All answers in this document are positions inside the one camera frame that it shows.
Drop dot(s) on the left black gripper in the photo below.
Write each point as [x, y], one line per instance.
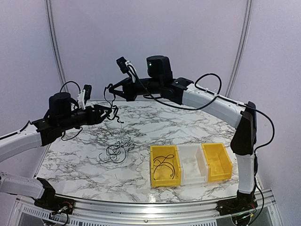
[97, 118]

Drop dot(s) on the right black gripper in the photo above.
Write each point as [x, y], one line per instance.
[129, 92]

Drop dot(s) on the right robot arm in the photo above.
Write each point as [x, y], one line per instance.
[186, 95]

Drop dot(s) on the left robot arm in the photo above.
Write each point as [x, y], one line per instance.
[64, 113]

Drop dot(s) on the left yellow bin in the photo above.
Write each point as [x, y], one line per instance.
[165, 168]

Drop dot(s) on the yellow bin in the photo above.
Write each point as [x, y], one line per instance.
[165, 168]
[218, 161]

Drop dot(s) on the white translucent bin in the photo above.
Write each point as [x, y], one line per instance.
[194, 167]

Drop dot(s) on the right yellow bin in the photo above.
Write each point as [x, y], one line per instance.
[218, 161]

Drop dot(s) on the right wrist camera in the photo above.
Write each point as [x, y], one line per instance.
[127, 68]

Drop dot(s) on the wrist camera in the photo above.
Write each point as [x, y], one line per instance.
[85, 94]
[127, 68]

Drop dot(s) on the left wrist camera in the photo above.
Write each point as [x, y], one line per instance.
[85, 94]

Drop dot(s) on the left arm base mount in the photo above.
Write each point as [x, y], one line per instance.
[54, 204]

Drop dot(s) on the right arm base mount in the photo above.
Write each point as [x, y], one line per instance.
[240, 203]

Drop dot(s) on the aluminium front rail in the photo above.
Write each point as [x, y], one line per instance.
[102, 213]

